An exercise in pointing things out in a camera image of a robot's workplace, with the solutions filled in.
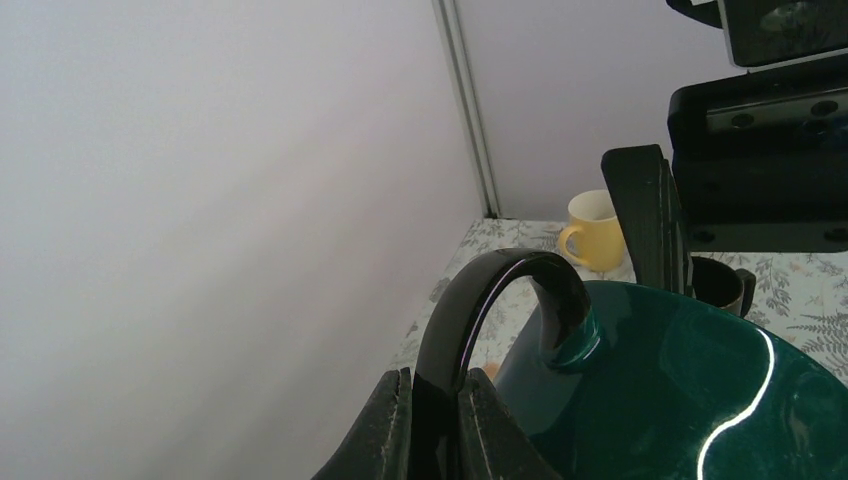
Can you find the yellow mug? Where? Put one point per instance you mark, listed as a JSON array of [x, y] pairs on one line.
[[593, 237]]

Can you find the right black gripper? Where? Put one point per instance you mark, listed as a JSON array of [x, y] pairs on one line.
[[760, 165]]

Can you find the teal green mug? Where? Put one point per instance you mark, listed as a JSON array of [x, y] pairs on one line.
[[614, 380]]

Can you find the floral table mat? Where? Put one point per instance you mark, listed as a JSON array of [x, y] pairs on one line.
[[802, 298]]

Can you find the black mug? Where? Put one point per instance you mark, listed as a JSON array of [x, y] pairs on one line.
[[723, 287]]

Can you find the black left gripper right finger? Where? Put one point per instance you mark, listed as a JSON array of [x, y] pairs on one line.
[[491, 445]]

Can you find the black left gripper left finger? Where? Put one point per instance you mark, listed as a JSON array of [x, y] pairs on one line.
[[377, 445]]

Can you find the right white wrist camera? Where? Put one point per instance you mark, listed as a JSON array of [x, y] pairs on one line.
[[764, 34]]

